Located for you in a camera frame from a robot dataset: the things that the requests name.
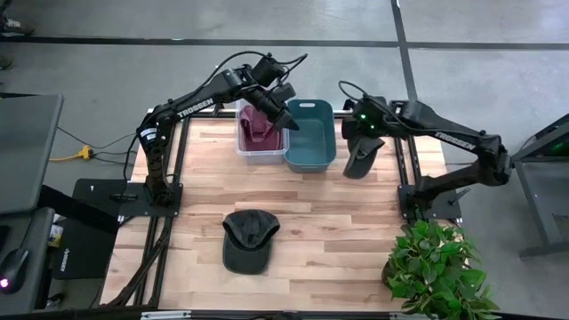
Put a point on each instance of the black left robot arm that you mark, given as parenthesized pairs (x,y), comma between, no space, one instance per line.
(195,104)

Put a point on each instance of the person's shoe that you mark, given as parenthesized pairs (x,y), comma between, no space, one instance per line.
(15,26)

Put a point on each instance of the small yellow white package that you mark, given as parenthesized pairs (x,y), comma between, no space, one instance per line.
(55,235)

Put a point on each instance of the silver metal bracket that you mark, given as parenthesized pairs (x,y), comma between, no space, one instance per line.
(406,316)
(164,315)

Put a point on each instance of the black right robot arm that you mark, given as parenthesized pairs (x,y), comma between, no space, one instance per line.
(453,138)

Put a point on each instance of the clear plastic bin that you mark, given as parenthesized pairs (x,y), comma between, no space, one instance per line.
(262,155)

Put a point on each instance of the black Husky bag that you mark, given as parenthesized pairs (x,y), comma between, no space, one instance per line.
(84,253)

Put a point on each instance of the gray desk panel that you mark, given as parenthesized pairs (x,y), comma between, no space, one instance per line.
(26,151)

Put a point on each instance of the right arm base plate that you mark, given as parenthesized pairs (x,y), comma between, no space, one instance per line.
(444,209)

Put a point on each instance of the black baseball cap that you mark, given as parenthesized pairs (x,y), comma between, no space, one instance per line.
(360,164)
(249,249)

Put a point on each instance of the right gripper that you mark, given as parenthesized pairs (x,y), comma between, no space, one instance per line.
(373,115)

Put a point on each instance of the black table edge rail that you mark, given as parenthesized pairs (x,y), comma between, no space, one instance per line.
(284,316)

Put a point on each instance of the green potted plant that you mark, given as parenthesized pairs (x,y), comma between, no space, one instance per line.
(427,266)

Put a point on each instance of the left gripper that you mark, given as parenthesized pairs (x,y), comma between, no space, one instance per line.
(269,104)

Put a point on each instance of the yellow power plug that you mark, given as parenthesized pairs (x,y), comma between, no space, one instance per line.
(82,154)

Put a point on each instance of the dark desk top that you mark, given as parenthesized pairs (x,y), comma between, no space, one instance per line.
(40,249)

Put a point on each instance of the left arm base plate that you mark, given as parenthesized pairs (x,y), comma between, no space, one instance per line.
(102,195)

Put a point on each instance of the teal plastic bin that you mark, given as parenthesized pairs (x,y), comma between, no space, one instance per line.
(311,142)

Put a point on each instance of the black metal stand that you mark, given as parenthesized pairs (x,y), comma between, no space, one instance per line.
(542,195)

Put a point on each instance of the black computer mouse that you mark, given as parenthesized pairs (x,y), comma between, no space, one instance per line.
(13,271)

